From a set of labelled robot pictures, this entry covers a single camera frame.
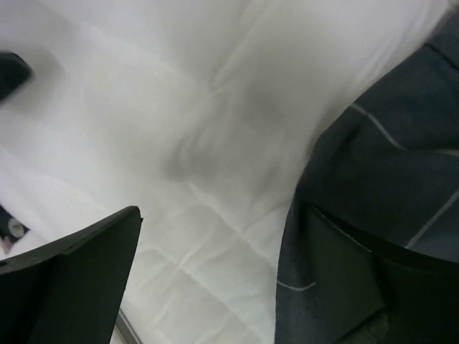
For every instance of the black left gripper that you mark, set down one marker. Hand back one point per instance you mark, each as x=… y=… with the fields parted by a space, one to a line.
x=14 y=73

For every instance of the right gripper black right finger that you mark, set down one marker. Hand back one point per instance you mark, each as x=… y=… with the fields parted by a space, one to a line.
x=373 y=291

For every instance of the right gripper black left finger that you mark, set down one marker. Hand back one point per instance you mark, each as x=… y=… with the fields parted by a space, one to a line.
x=70 y=290

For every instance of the dark grey checked pillowcase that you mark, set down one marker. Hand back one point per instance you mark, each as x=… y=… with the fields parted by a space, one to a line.
x=388 y=165

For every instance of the white pillow with yellow edge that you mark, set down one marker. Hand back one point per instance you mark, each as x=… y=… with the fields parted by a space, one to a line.
x=201 y=114

